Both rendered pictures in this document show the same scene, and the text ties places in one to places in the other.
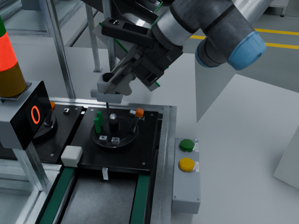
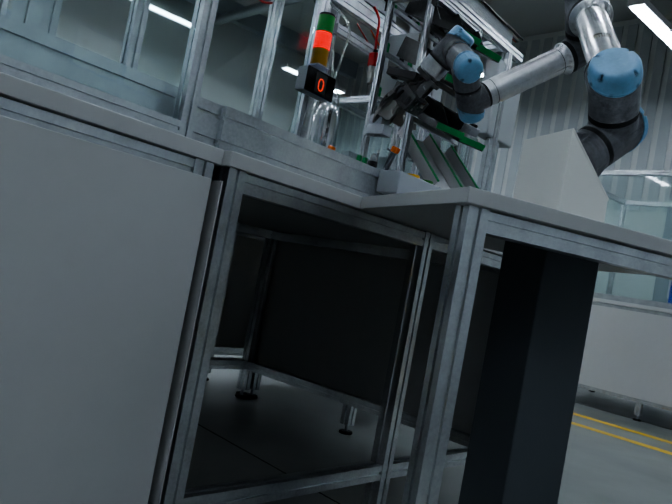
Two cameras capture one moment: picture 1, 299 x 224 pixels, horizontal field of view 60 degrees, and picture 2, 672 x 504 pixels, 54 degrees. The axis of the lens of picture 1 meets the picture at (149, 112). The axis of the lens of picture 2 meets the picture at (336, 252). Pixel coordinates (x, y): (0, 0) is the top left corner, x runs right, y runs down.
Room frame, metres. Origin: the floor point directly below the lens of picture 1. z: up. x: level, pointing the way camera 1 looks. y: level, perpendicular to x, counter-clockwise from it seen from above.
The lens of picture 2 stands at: (-1.15, -0.96, 0.66)
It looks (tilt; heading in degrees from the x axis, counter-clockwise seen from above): 2 degrees up; 34
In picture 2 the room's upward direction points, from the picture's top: 11 degrees clockwise
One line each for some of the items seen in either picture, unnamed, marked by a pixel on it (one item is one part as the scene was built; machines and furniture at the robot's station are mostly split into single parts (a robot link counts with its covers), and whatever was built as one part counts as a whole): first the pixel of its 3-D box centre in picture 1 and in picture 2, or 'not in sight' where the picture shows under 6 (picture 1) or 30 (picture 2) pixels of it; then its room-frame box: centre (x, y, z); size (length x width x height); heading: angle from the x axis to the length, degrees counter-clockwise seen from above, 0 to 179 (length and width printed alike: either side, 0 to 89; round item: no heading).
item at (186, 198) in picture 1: (185, 172); (410, 189); (0.44, -0.10, 0.93); 0.21 x 0.07 x 0.06; 173
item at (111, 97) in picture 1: (105, 86); (377, 124); (0.55, 0.11, 1.14); 0.08 x 0.04 x 0.07; 84
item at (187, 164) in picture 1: (186, 165); not in sight; (0.44, -0.10, 0.96); 0.04 x 0.04 x 0.02
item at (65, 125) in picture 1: (29, 117); not in sight; (0.58, 0.36, 1.01); 0.24 x 0.24 x 0.13; 83
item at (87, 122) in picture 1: (115, 136); not in sight; (0.55, 0.10, 0.96); 0.24 x 0.24 x 0.02; 83
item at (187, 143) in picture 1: (187, 146); not in sight; (0.51, -0.11, 0.96); 0.04 x 0.04 x 0.02
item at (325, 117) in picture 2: not in sight; (323, 126); (1.24, 0.83, 1.32); 0.14 x 0.14 x 0.38
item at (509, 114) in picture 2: not in sight; (487, 166); (2.32, 0.47, 1.43); 0.30 x 0.09 x 1.13; 173
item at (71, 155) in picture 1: (72, 156); not in sight; (0.46, 0.21, 0.97); 0.05 x 0.05 x 0.04; 83
